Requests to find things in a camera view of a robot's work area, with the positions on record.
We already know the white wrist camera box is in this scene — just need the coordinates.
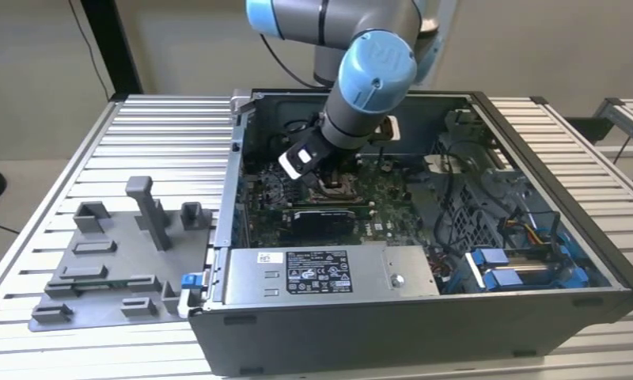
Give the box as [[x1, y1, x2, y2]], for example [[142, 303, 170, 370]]
[[275, 143, 329, 182]]

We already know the CPU socket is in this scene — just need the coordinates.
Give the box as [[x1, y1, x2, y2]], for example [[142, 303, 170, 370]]
[[302, 172, 361, 200]]

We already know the pale plastic connector block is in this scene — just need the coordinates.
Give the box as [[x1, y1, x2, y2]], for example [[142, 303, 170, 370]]
[[421, 154, 463, 175]]

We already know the blue disk carrier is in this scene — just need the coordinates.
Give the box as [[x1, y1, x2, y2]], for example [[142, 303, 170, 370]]
[[466, 248, 554, 274], [478, 268, 563, 293]]

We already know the black frame post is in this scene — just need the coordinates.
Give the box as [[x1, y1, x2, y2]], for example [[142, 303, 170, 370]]
[[79, 0, 143, 97]]

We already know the thin black wall cable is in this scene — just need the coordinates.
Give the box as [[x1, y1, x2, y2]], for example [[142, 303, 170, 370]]
[[67, 0, 113, 100]]

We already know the black graphics card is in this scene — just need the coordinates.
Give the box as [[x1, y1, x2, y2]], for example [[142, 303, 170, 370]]
[[283, 208, 359, 247]]

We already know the green motherboard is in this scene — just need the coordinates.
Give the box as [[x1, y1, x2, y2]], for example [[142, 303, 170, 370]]
[[239, 156, 438, 254]]

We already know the red black wire bundle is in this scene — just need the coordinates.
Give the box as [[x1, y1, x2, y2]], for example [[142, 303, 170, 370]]
[[427, 251, 463, 283]]

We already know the silver power supply unit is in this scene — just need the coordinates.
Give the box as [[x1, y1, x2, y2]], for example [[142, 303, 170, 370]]
[[221, 244, 443, 308]]

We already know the coloured power wire bundle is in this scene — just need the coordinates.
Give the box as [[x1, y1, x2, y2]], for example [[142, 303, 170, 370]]
[[498, 211, 559, 249]]

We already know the blue plastic bay bracket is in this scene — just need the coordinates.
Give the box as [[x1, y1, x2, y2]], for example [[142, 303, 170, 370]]
[[550, 231, 593, 291]]

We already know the grey metal drive cage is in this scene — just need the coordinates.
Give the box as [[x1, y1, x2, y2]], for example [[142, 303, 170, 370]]
[[406, 107, 565, 258]]

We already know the black open PC case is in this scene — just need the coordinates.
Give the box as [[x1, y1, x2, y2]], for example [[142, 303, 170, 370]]
[[187, 87, 633, 377]]

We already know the grey parts rack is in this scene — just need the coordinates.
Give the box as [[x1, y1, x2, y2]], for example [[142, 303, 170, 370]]
[[27, 175, 218, 333]]

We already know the small pale wrist camera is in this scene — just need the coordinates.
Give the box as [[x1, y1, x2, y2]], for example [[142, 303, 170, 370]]
[[373, 116, 402, 143]]

